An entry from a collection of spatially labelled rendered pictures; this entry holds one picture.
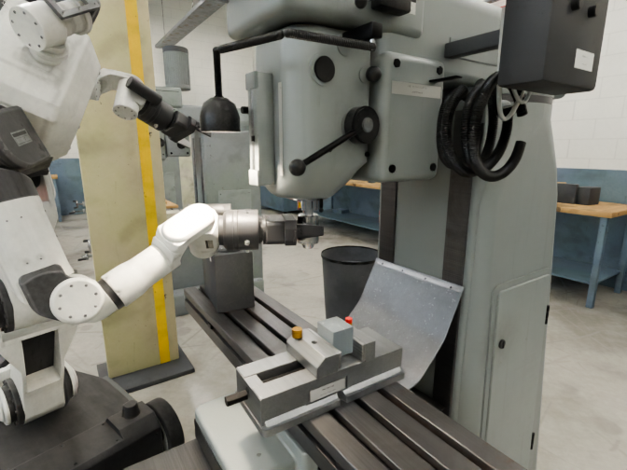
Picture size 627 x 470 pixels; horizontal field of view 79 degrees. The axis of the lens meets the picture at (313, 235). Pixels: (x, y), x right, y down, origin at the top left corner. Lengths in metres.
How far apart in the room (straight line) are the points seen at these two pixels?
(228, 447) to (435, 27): 0.99
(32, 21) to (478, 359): 1.17
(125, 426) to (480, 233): 1.13
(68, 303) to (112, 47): 1.91
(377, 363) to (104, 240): 1.91
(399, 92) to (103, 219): 1.95
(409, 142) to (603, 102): 4.20
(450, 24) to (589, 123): 4.08
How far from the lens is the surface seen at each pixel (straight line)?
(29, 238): 0.76
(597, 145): 4.95
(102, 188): 2.43
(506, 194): 1.05
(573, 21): 0.82
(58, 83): 0.88
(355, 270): 2.72
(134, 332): 2.68
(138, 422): 1.38
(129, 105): 1.23
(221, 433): 0.96
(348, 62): 0.78
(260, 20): 0.78
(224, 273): 1.20
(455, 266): 1.04
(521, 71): 0.76
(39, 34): 0.82
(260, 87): 0.76
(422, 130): 0.89
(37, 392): 1.42
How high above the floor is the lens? 1.41
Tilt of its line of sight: 13 degrees down
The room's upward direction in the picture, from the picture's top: straight up
